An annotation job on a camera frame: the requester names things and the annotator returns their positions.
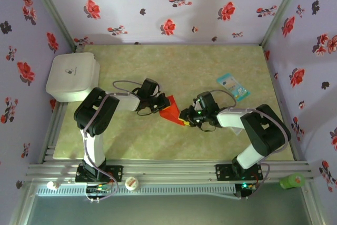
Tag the red paper sheet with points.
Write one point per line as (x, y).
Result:
(172, 113)

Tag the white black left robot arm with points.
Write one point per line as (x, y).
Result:
(127, 102)

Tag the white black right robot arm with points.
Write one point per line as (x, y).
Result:
(231, 118)

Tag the clear plastic bag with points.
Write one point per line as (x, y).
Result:
(238, 131)

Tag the blue snack packet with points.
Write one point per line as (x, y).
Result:
(233, 86)

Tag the white plastic container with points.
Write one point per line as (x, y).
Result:
(71, 72)

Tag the white jar with red label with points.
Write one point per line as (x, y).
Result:
(131, 183)

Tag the green plastic cup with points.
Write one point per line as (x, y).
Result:
(292, 181)

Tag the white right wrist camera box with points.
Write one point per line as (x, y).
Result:
(197, 104)

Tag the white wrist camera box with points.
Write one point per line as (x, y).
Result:
(197, 104)
(157, 89)

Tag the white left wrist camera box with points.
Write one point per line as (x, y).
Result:
(157, 89)

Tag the aluminium mounting rail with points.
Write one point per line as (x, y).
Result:
(171, 169)

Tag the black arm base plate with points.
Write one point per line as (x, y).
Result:
(222, 172)
(117, 173)

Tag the aluminium corner post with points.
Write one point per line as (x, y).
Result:
(281, 11)
(54, 11)

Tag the aluminium lower frame bar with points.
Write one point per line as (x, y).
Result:
(312, 204)
(23, 204)

